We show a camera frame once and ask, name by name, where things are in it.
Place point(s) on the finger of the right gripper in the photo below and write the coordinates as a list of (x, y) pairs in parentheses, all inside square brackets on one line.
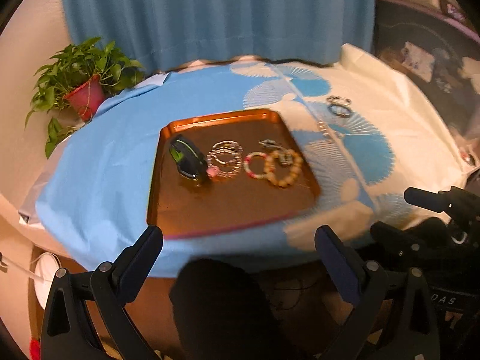
[(460, 205), (398, 249)]

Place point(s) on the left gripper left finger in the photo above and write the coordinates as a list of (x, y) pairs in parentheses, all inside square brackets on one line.
[(68, 331)]

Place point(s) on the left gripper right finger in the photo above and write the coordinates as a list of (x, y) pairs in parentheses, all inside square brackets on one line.
[(392, 316)]

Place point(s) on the black green watch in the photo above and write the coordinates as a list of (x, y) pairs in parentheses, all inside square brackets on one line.
[(190, 161)]

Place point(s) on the red floral cloth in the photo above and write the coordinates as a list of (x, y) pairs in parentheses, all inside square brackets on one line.
[(34, 349)]

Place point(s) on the white round device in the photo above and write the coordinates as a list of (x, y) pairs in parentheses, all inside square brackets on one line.
[(46, 265)]

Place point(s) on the person's black-clad knee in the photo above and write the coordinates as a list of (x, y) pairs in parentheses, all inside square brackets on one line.
[(221, 313)]

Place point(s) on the orange metal tray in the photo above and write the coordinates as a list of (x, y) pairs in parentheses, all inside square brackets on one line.
[(257, 175)]

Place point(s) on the red flower pot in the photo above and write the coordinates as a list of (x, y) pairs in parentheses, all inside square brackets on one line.
[(87, 98)]

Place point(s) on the green potted plant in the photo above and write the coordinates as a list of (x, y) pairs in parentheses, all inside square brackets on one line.
[(70, 68)]

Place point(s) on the blue curtain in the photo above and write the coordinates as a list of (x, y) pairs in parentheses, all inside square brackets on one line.
[(164, 34)]

